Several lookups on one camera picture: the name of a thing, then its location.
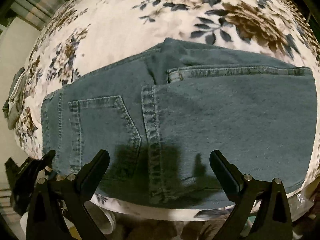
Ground white bucket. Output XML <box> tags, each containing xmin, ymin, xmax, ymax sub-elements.
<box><xmin>99</xmin><ymin>209</ymin><xmax>117</xmax><ymax>234</ymax></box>

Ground blue denim pants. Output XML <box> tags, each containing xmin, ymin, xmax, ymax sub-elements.
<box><xmin>40</xmin><ymin>37</ymin><xmax>316</xmax><ymax>209</ymax></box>

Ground striped curtain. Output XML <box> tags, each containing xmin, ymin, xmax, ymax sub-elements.
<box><xmin>10</xmin><ymin>0</ymin><xmax>65</xmax><ymax>30</ymax></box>

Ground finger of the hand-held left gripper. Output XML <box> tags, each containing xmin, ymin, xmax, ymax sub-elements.
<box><xmin>4</xmin><ymin>150</ymin><xmax>56</xmax><ymax>178</ymax></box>

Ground clear plastic wrap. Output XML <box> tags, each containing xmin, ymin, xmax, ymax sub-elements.
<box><xmin>291</xmin><ymin>192</ymin><xmax>309</xmax><ymax>214</ymax></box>

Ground floral blanket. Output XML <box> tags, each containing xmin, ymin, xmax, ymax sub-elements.
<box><xmin>14</xmin><ymin>0</ymin><xmax>320</xmax><ymax>220</ymax></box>

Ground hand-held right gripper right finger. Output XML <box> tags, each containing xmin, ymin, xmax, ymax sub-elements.
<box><xmin>209</xmin><ymin>150</ymin><xmax>293</xmax><ymax>240</ymax></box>

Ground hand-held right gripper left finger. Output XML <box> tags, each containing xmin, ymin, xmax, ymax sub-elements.
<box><xmin>26</xmin><ymin>149</ymin><xmax>110</xmax><ymax>240</ymax></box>

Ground stack of folded clothes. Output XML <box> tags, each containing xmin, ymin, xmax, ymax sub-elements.
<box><xmin>2</xmin><ymin>67</ymin><xmax>28</xmax><ymax>130</ymax></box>

